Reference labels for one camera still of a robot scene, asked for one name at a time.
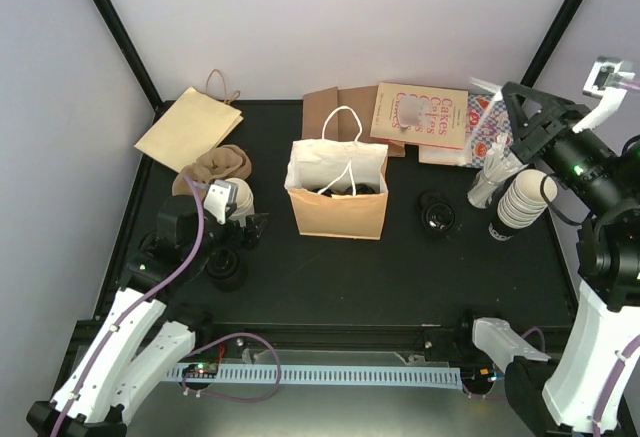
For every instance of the stack of black cup lids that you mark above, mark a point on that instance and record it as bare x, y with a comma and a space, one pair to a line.
226, 270

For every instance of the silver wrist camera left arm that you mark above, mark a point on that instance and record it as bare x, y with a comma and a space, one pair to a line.
220, 200

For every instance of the cup of white straws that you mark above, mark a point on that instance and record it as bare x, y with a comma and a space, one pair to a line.
500, 164

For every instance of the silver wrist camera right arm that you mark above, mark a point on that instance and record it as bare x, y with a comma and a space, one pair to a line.
609, 80

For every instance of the black cup lid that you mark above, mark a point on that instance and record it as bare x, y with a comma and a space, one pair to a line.
364, 189

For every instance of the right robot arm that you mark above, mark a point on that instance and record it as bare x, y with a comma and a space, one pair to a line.
581, 392

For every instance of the orange paper bag white handles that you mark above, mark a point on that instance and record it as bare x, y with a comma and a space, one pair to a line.
321, 180

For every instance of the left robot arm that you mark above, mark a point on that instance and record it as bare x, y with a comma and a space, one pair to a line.
144, 335

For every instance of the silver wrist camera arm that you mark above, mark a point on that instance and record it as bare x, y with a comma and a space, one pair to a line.
220, 200
609, 80

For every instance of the yellow kraft paper bag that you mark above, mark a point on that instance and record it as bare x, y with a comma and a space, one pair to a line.
194, 124

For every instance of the stack of pulp cup carriers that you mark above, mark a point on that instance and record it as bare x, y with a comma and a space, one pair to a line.
223, 162

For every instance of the cakes printed paper bag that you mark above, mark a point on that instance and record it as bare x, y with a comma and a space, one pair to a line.
420, 115

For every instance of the blue checkered paper bag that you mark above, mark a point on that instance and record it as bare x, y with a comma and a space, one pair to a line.
485, 121

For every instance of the stack of plain paper cups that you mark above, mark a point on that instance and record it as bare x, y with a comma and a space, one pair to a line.
522, 204

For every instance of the stack of white paper cups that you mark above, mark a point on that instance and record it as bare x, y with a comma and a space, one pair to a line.
244, 201

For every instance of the white slotted cable duct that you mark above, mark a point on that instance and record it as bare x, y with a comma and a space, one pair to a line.
324, 375

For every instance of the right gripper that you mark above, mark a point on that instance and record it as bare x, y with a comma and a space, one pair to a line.
523, 123

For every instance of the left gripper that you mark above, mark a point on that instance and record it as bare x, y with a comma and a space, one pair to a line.
251, 237

